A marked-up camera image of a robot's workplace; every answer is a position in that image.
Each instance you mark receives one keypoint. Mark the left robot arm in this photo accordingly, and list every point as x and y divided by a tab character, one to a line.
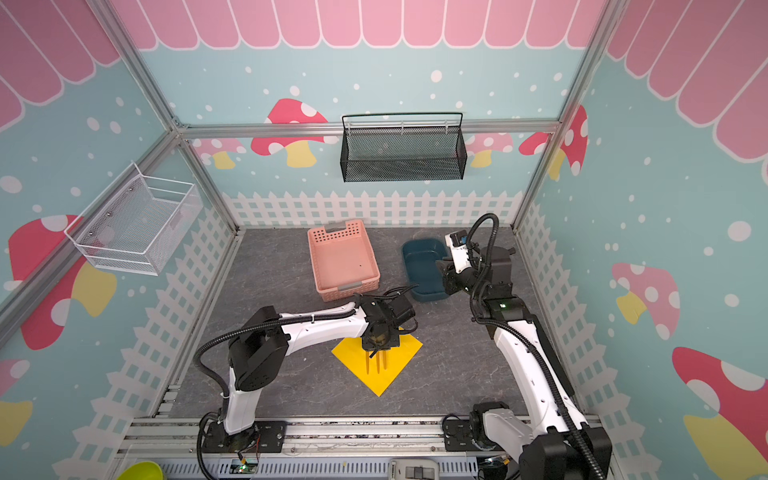
244	361

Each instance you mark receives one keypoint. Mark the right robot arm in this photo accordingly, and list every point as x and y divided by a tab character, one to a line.
528	360

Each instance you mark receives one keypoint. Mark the pink perforated plastic basket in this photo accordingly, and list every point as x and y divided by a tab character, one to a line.
343	260

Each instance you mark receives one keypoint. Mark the black wire mesh wall basket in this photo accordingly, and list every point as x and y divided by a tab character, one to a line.
400	147

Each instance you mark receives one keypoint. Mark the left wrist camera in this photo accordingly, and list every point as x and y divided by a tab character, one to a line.
401	309

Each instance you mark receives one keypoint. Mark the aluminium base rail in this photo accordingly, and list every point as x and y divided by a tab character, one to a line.
373	447

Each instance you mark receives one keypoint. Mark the dark teal plastic tray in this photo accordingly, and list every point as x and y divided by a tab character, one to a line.
420	257

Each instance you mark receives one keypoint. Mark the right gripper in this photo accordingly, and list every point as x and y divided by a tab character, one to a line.
452	278

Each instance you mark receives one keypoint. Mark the green round object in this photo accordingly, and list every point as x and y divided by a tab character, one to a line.
143	470

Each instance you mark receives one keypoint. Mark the yellow paper napkin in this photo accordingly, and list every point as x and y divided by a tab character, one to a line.
350	353

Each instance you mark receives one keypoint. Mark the white wire mesh wall basket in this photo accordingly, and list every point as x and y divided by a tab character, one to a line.
136	226

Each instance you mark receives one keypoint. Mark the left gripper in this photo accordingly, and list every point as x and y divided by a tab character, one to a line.
370	346

